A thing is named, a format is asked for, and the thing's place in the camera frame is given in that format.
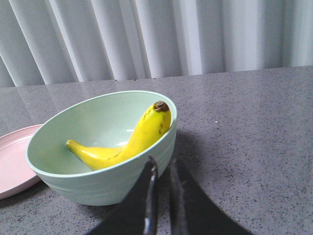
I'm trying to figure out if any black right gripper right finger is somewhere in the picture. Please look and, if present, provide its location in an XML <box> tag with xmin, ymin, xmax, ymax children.
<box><xmin>170</xmin><ymin>159</ymin><xmax>251</xmax><ymax>235</ymax></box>

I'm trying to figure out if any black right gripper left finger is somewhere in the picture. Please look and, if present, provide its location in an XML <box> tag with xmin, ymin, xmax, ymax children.
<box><xmin>88</xmin><ymin>157</ymin><xmax>158</xmax><ymax>235</ymax></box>

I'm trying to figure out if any yellow banana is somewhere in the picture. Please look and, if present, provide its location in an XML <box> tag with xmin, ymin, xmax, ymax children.
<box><xmin>66</xmin><ymin>101</ymin><xmax>171</xmax><ymax>170</ymax></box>

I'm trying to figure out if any green ribbed bowl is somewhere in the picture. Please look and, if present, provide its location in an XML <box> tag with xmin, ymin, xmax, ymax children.
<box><xmin>25</xmin><ymin>91</ymin><xmax>178</xmax><ymax>206</ymax></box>

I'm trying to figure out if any pink plate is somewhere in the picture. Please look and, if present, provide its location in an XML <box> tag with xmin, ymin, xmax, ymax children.
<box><xmin>0</xmin><ymin>124</ymin><xmax>41</xmax><ymax>200</ymax></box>

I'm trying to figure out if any white pleated curtain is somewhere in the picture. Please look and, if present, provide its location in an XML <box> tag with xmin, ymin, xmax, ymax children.
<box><xmin>0</xmin><ymin>0</ymin><xmax>313</xmax><ymax>87</ymax></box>

